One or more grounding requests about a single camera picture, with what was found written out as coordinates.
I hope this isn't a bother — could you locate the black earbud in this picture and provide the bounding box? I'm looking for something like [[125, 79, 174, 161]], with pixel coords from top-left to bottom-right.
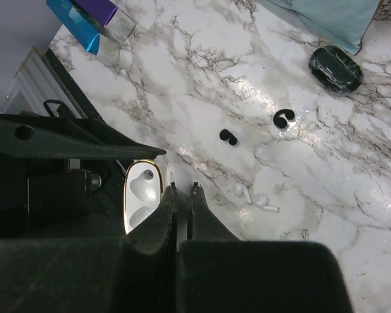
[[219, 129, 239, 146], [272, 109, 296, 130]]

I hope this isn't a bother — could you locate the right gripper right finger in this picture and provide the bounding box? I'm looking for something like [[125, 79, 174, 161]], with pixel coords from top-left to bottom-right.
[[179, 185, 353, 312]]

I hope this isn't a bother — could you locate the black earbud right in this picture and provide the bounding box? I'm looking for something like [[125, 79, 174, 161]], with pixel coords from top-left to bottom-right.
[[272, 109, 296, 130]]

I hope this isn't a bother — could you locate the shiny blue box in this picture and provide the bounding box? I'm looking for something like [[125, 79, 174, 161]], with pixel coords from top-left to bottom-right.
[[46, 0, 100, 55]]

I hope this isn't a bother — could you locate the black marbled charging case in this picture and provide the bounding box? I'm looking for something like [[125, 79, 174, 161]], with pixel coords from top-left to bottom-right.
[[308, 45, 363, 95]]

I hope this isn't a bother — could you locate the cassava chips bag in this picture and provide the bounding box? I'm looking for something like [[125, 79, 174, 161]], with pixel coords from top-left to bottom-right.
[[273, 0, 382, 55]]

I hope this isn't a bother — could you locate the aluminium rail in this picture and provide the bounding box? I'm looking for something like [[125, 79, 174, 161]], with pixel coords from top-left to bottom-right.
[[0, 48, 86, 118]]

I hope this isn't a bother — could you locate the white earbud charging case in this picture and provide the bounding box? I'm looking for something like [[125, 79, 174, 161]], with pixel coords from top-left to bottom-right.
[[123, 159, 194, 233]]

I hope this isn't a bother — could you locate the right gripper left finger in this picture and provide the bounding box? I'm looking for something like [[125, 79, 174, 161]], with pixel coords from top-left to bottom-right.
[[0, 185, 177, 312]]

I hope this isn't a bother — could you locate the white earbud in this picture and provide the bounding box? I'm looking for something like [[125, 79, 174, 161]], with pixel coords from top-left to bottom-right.
[[233, 183, 252, 204], [253, 194, 280, 213]]

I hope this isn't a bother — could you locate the purple box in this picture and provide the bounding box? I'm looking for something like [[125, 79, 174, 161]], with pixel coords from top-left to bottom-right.
[[73, 0, 118, 26]]

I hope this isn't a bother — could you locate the black earbud left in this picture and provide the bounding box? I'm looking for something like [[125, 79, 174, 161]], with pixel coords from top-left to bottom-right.
[[219, 129, 239, 146]]

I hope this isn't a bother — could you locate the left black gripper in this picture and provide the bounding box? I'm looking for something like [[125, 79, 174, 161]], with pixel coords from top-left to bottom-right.
[[0, 113, 166, 239]]

